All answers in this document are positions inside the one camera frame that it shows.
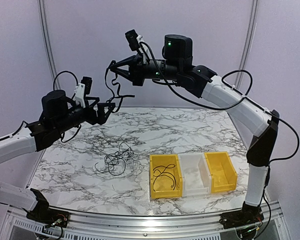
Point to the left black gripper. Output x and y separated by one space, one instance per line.
101 118

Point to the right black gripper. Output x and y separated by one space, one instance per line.
135 74

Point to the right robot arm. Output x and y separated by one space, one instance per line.
177 65

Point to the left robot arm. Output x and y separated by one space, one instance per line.
59 114

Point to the left yellow bin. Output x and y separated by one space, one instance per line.
165 176

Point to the yellow bin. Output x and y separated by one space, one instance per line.
223 174
165 176

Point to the white translucent bin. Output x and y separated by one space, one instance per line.
196 176

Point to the right yellow bin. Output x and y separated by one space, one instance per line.
223 174

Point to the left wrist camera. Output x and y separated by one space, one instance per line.
81 90

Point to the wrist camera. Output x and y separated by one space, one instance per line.
134 40
81 90

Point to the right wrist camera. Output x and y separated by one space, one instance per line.
134 40

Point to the aluminium front rail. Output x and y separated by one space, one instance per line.
98 226

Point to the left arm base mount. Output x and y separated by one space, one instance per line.
43 213

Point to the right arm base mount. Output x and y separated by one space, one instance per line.
248 214

